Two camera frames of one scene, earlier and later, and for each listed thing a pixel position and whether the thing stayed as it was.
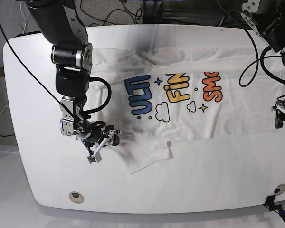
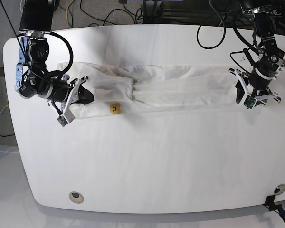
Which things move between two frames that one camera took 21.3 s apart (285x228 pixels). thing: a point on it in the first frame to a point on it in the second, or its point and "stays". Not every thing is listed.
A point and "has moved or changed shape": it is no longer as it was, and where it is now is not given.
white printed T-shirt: (153, 95) has moved or changed shape
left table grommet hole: (76, 197) stays
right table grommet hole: (280, 189) stays
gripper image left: (98, 136) to (64, 94)
